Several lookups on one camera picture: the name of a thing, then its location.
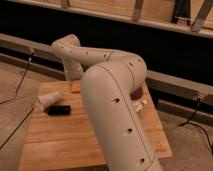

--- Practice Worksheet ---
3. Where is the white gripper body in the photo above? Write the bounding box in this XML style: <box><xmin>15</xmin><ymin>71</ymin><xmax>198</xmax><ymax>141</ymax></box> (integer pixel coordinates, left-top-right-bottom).
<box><xmin>65</xmin><ymin>61</ymin><xmax>83</xmax><ymax>81</ymax></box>

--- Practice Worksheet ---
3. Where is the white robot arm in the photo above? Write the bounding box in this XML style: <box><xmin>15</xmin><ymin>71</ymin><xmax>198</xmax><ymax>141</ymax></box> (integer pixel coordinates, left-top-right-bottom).
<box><xmin>51</xmin><ymin>34</ymin><xmax>163</xmax><ymax>171</ymax></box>

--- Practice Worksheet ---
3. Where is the orange carrot toy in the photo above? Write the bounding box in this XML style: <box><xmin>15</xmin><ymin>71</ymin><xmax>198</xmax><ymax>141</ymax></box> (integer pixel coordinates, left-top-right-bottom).
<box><xmin>71</xmin><ymin>89</ymin><xmax>81</xmax><ymax>93</ymax></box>

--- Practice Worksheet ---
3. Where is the white paper cup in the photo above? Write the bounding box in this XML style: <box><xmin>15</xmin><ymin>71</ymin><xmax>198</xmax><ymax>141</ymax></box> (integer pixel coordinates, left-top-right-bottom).
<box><xmin>37</xmin><ymin>91</ymin><xmax>62</xmax><ymax>110</ymax></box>

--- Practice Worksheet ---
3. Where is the black rectangular block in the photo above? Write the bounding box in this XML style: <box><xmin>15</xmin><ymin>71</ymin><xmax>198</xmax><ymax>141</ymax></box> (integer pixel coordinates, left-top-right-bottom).
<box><xmin>48</xmin><ymin>105</ymin><xmax>71</xmax><ymax>116</ymax></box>

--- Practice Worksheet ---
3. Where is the dark red round disc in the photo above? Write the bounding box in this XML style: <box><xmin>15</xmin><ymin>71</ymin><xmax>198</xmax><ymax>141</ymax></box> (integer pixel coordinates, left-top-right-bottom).
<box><xmin>130</xmin><ymin>87</ymin><xmax>143</xmax><ymax>100</ymax></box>

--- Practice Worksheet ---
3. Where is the wooden board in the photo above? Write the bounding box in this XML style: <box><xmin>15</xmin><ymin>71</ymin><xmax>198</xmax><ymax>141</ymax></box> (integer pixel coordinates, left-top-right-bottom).
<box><xmin>18</xmin><ymin>81</ymin><xmax>172</xmax><ymax>171</ymax></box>

